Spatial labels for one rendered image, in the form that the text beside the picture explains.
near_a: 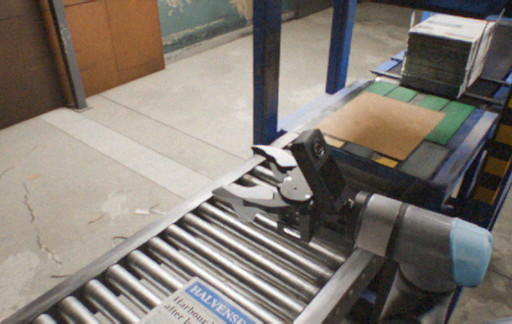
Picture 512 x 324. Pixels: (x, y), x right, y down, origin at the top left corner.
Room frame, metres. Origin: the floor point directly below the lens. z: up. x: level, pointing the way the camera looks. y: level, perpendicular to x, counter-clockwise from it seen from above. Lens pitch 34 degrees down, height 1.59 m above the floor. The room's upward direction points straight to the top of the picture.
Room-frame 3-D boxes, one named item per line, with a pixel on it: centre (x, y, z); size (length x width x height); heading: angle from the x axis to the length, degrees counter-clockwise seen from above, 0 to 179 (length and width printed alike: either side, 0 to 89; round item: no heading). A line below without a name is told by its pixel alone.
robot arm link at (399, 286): (0.36, -0.22, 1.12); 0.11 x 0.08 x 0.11; 150
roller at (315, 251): (0.89, -0.06, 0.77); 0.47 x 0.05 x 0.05; 51
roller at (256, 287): (0.73, 0.06, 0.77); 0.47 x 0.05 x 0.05; 51
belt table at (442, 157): (1.52, -0.58, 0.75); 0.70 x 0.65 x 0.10; 141
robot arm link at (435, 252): (0.38, -0.23, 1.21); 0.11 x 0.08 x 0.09; 60
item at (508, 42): (2.40, -1.29, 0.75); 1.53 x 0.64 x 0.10; 141
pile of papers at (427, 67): (1.96, -0.94, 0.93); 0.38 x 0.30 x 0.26; 141
